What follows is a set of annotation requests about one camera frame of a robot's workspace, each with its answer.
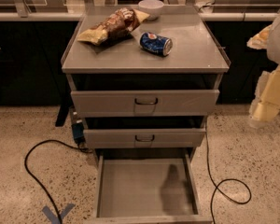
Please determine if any dark counter with ledge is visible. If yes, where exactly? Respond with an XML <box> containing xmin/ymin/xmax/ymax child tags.
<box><xmin>0</xmin><ymin>21</ymin><xmax>277</xmax><ymax>105</ymax></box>

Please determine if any black cable left floor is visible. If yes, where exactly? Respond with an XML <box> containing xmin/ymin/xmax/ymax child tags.
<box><xmin>23</xmin><ymin>139</ymin><xmax>93</xmax><ymax>224</ymax></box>

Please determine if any black cable floor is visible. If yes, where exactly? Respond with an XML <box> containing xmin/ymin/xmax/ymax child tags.
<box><xmin>204</xmin><ymin>131</ymin><xmax>253</xmax><ymax>224</ymax></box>
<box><xmin>23</xmin><ymin>139</ymin><xmax>93</xmax><ymax>224</ymax></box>

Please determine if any blue power box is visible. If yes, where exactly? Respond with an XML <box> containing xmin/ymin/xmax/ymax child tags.
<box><xmin>71</xmin><ymin>122</ymin><xmax>85</xmax><ymax>144</ymax></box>

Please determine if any middle grey drawer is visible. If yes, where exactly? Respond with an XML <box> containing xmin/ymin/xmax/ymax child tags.
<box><xmin>84</xmin><ymin>128</ymin><xmax>205</xmax><ymax>148</ymax></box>

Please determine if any black cable right floor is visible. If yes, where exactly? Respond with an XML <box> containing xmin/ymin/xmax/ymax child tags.
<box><xmin>204</xmin><ymin>131</ymin><xmax>253</xmax><ymax>224</ymax></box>

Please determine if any white bowl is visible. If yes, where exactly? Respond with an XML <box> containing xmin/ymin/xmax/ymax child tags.
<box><xmin>138</xmin><ymin>0</ymin><xmax>164</xmax><ymax>21</ymax></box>

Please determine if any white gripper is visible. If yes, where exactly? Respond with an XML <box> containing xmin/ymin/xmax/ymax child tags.
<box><xmin>246</xmin><ymin>13</ymin><xmax>280</xmax><ymax>128</ymax></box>

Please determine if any blue pepsi can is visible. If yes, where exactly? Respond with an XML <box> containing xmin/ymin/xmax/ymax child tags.
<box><xmin>140</xmin><ymin>32</ymin><xmax>173</xmax><ymax>56</ymax></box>

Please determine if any blue tape cross mark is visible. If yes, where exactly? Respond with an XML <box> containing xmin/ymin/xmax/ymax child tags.
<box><xmin>41</xmin><ymin>203</ymin><xmax>77</xmax><ymax>224</ymax></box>

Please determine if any brown yellow chip bag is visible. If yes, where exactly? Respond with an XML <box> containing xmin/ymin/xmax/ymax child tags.
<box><xmin>77</xmin><ymin>7</ymin><xmax>149</xmax><ymax>46</ymax></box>

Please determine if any grey drawer cabinet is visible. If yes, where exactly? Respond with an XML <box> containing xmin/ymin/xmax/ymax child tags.
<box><xmin>61</xmin><ymin>5</ymin><xmax>231</xmax><ymax>224</ymax></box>

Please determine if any top grey drawer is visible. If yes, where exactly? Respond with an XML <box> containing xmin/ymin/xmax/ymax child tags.
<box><xmin>71</xmin><ymin>90</ymin><xmax>219</xmax><ymax>118</ymax></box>

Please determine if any bottom grey open drawer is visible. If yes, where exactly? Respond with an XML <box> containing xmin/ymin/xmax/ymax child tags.
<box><xmin>83</xmin><ymin>151</ymin><xmax>212</xmax><ymax>224</ymax></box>

